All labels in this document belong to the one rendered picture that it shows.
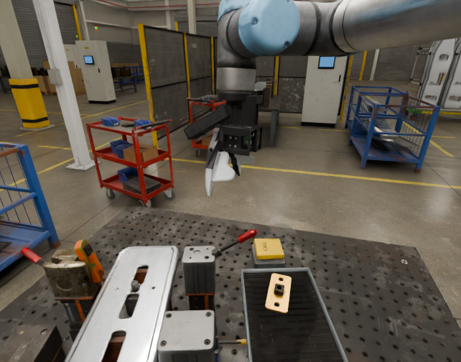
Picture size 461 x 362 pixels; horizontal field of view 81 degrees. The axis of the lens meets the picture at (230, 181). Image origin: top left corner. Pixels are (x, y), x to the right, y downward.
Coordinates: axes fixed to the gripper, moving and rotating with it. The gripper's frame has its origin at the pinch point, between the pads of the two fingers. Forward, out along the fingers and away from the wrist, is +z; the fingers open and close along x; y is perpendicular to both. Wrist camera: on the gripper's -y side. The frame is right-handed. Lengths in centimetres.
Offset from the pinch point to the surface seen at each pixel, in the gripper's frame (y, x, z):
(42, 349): -23.1, -31.4, 29.3
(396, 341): 50, 32, 56
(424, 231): 102, 238, 107
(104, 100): -796, 645, 59
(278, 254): 14.8, -1.0, 12.9
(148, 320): -10.1, -15.8, 30.3
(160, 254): -22.2, 3.4, 28.6
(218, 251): -2.6, 4.1, 21.3
